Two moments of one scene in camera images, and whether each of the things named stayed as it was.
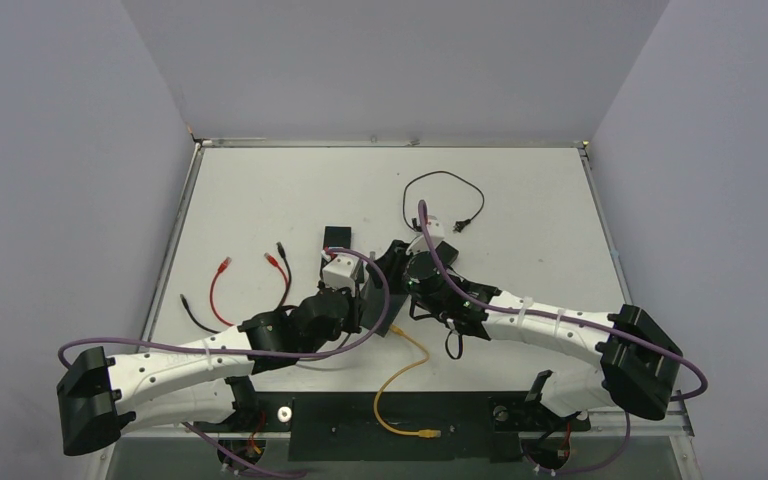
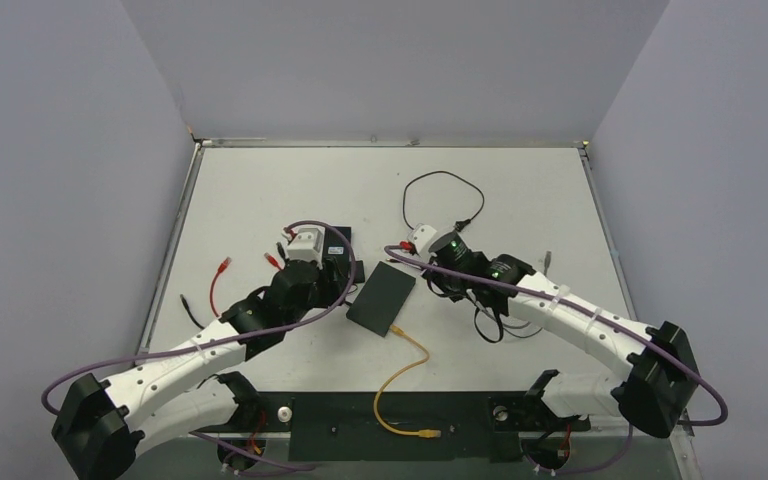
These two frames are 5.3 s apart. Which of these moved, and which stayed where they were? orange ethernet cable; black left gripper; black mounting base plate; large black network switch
Moved: black left gripper
Stayed: orange ethernet cable; large black network switch; black mounting base plate
